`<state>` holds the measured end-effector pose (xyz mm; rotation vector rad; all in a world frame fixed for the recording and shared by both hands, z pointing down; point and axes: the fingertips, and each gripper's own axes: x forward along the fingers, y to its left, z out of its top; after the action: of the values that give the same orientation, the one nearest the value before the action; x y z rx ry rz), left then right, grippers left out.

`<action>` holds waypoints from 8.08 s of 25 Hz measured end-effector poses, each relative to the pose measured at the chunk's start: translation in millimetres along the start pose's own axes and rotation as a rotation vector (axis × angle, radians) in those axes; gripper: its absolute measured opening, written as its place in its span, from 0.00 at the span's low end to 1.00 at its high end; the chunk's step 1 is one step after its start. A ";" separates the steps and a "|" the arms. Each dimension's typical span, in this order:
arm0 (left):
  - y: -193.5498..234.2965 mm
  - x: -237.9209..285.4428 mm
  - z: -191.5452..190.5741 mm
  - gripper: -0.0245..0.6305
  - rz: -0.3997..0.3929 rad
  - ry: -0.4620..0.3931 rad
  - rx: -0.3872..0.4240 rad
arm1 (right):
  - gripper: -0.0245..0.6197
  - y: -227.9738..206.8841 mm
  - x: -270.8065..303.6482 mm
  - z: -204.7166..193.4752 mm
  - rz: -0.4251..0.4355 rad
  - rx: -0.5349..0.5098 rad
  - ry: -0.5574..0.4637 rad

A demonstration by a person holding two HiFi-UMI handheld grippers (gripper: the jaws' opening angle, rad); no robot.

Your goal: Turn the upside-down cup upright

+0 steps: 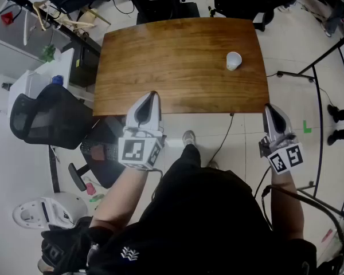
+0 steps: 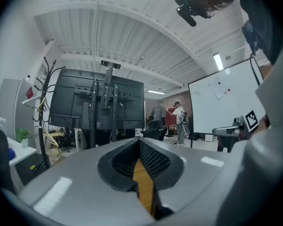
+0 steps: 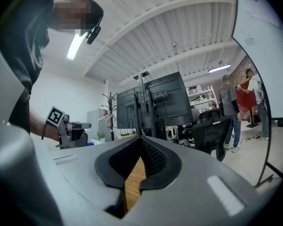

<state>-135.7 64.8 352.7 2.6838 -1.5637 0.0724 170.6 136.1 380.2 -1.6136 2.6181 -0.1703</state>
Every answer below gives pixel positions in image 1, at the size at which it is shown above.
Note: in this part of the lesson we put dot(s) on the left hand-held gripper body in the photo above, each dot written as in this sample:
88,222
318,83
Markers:
132,150

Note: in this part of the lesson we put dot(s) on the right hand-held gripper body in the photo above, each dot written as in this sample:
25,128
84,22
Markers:
289,156

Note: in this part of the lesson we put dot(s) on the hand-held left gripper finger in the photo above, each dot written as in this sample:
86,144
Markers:
130,117
157,116

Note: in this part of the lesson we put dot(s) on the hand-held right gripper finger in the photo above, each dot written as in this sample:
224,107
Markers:
267,125
289,130

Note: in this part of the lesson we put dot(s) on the white paper cup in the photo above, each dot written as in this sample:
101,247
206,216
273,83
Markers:
233,59

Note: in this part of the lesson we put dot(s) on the person's left forearm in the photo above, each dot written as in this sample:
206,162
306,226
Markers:
117,199

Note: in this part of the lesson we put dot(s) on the person's right forearm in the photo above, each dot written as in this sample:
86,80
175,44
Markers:
286,208

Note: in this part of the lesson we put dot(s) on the black keyboard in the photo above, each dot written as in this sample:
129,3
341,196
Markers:
109,152

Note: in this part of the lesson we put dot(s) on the black armrest chair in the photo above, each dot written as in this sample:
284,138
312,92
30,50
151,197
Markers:
106,173

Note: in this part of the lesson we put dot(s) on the person's grey shoe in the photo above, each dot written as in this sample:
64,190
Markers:
213,165
188,137

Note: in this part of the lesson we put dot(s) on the pink floor item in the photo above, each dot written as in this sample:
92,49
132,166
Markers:
90,189

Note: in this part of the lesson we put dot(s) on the green floor item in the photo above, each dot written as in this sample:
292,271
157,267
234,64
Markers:
97,198

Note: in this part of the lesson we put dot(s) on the black low cabinet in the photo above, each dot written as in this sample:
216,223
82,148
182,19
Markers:
84,67

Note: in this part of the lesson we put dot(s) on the black mesh office chair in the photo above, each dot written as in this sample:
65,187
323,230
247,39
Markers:
60,110

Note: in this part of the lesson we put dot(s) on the white round plastic device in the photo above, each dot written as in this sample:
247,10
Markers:
71,203

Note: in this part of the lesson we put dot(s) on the blue cloth bundle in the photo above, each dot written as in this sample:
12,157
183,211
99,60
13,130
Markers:
57,80

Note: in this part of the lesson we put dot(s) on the red floor item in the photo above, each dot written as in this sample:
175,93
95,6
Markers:
327,235

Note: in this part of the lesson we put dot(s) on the white side table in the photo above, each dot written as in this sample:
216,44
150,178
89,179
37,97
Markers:
46,70

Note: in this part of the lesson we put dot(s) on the person's black clothed body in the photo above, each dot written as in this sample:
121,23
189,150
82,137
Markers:
203,225

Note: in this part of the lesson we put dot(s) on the wooden coat hanger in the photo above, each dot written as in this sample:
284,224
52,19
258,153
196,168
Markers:
39,17
83,25

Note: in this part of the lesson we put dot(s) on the green potted plant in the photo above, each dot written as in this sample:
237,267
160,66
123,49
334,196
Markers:
47,53

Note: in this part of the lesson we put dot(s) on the yellow wooden stool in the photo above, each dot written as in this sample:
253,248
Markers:
89,14

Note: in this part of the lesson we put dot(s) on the small black cylinder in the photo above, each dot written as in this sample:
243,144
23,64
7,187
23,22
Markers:
7,86

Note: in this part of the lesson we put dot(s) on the white tall cabinet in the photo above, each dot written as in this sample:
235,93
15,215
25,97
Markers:
14,36

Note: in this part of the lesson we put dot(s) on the red paper ornament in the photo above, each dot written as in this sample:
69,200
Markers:
7,19

